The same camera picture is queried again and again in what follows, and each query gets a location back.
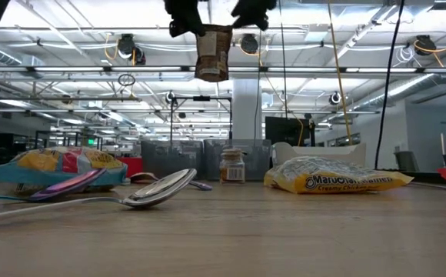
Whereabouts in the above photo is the distant black rig frame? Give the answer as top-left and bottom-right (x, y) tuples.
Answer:
(170, 95), (233, 141)

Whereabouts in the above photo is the white plastic bin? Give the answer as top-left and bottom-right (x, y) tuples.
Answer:
(271, 142), (368, 172)

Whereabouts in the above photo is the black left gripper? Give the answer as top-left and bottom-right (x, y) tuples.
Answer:
(164, 0), (207, 38)

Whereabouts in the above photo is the blue-bowl spoon teal handle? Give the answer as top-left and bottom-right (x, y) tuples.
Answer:
(0, 167), (108, 203)

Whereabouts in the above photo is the black cable with coil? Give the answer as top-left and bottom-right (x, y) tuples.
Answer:
(278, 0), (290, 120)

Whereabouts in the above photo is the grey chair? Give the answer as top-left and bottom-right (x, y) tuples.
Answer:
(393, 150), (421, 173)

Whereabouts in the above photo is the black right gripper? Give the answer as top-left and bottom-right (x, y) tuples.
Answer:
(230, 0), (278, 32)

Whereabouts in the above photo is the silver ventilation duct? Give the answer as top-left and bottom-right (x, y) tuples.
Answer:
(351, 72), (446, 113)

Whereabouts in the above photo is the silver spoon orange handle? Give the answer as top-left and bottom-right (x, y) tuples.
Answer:
(0, 167), (198, 227)

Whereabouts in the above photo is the yellow ramen packet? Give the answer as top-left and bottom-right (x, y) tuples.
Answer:
(263, 155), (414, 195)

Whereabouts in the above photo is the yellow hanging cable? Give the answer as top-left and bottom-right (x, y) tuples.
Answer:
(326, 0), (354, 147)

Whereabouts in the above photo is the blue-edged ramen packet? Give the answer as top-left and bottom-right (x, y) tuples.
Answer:
(0, 145), (129, 194)

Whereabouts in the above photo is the dark grey translucent bin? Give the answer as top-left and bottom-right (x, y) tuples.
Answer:
(141, 139), (205, 180)
(203, 138), (273, 182)

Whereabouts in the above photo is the white pillar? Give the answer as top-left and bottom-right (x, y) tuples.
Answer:
(231, 78), (265, 141)

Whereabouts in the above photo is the small glass jar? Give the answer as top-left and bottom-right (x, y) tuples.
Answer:
(218, 147), (246, 185)

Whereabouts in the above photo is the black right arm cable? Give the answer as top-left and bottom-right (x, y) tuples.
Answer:
(374, 0), (406, 171)

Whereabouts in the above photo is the brown snack pouch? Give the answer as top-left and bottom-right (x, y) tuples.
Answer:
(194, 23), (234, 83)

